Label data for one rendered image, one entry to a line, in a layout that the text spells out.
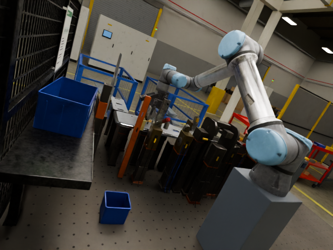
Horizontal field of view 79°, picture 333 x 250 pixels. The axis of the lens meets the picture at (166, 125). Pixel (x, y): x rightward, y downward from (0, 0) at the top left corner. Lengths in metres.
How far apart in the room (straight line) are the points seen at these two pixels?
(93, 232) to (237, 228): 0.56
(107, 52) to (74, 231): 8.34
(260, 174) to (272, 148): 0.19
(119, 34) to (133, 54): 0.93
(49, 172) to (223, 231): 0.69
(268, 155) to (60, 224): 0.79
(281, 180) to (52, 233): 0.85
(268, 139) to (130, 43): 8.60
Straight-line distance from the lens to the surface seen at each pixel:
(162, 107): 1.06
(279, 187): 0.87
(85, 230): 0.94
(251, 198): 0.86
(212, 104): 8.67
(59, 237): 0.91
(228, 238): 0.95
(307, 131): 7.25
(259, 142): 0.72
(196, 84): 1.19
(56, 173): 0.62
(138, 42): 9.17
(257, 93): 0.79
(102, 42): 8.91
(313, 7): 5.34
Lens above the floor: 1.40
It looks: 17 degrees down
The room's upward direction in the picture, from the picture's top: 22 degrees clockwise
